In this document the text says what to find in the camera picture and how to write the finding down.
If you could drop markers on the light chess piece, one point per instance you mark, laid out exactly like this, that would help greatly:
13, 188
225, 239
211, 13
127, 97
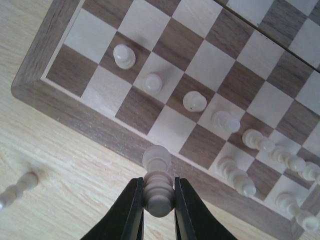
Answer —
124, 56
15, 192
226, 121
194, 101
236, 178
158, 192
152, 84
288, 203

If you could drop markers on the light pawn piece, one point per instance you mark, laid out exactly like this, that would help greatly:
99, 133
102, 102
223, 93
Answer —
311, 172
254, 139
282, 155

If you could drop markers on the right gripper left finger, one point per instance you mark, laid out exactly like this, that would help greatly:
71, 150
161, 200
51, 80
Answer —
125, 219

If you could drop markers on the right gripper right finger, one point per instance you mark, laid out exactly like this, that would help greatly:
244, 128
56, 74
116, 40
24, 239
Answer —
193, 220

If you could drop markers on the wooden chess board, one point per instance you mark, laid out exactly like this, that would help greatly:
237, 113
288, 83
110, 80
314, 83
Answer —
259, 60

